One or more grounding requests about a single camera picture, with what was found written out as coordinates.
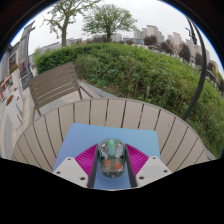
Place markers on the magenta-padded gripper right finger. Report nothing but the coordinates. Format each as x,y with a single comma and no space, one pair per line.
150,170

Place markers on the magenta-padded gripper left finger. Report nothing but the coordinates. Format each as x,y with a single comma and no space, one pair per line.
73,170

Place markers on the transparent green computer mouse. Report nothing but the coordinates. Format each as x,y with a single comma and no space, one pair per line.
111,160

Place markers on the blue square mouse pad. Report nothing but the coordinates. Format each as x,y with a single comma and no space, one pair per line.
83,136

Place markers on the white planter box with flowers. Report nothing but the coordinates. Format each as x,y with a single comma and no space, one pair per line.
14,113
15,76

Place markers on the brown slatted outdoor chair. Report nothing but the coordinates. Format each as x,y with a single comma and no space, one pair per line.
55,85

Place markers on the green trimmed hedge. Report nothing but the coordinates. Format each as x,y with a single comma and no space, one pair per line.
146,70

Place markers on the dark curved umbrella pole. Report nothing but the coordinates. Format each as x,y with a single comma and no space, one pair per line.
202,76

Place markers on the tall grey sign pillar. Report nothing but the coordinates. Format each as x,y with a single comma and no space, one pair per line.
25,50

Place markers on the far apartment buildings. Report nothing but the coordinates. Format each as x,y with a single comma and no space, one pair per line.
151,31

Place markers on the tall thin-trunked tree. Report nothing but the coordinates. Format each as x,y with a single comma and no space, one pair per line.
64,28

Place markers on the round-crowned green tree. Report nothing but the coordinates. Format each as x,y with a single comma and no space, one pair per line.
108,20

